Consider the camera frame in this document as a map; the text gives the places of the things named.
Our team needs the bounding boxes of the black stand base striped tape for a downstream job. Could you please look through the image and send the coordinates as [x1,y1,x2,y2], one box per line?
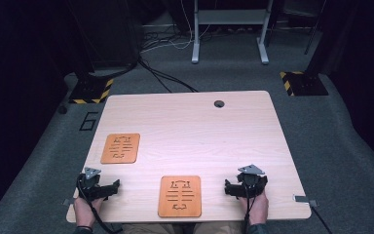
[280,70,329,98]
[68,71,115,105]

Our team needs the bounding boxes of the right hand-held gripper cable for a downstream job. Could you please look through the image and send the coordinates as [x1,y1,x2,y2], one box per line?
[243,180,253,234]

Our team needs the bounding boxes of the white floor cables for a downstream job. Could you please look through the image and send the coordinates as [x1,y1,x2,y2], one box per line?
[140,0,212,55]

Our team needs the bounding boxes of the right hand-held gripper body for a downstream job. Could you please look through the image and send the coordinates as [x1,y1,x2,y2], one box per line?
[236,163,269,198]

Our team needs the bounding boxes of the hand-held gripper cable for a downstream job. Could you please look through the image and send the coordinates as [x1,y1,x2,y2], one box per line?
[76,175,124,234]
[243,180,253,234]

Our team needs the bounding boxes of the person's left hand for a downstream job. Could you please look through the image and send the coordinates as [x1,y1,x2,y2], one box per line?
[73,196,105,229]

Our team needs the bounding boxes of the white metal desk frame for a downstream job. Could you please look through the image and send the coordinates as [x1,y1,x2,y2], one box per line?
[191,0,275,65]

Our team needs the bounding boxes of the person's right hand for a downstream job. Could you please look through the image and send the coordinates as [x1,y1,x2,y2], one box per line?
[239,189,270,226]

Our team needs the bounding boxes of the dark cabinet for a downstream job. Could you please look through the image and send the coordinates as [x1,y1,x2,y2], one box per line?
[67,0,145,74]

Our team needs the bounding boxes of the black floor cables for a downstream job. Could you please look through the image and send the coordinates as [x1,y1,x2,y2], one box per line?
[137,58,199,94]

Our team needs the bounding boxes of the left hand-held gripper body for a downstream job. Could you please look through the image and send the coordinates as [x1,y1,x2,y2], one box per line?
[76,166,105,202]

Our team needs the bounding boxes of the black bracket cable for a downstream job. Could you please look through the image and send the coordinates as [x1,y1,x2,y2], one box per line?
[311,206,333,234]

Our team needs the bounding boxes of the orange engraved wooden board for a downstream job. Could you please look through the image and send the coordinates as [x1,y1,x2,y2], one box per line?
[99,133,141,165]
[158,175,203,218]

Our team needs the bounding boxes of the left hand-held gripper cable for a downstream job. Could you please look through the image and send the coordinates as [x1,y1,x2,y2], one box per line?
[76,175,124,234]

